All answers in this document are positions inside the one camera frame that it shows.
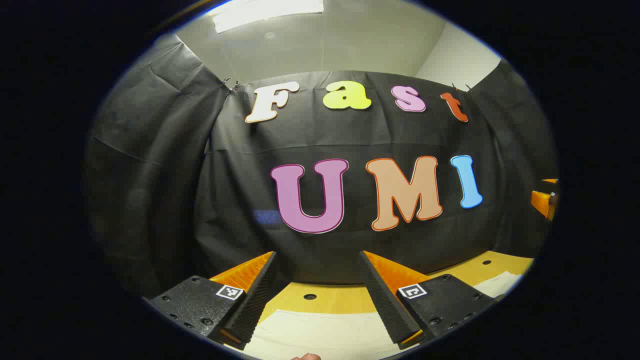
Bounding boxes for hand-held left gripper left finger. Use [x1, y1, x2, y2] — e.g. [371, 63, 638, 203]
[142, 251, 278, 351]

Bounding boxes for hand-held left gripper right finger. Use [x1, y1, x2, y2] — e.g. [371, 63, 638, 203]
[359, 251, 501, 350]

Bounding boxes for white jeans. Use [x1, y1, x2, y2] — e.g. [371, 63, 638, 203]
[243, 271, 523, 360]

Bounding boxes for black backdrop cloth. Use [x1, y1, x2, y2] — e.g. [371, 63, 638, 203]
[84, 32, 558, 301]

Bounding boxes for ceiling light panel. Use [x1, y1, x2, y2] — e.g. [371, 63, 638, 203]
[212, 0, 325, 34]

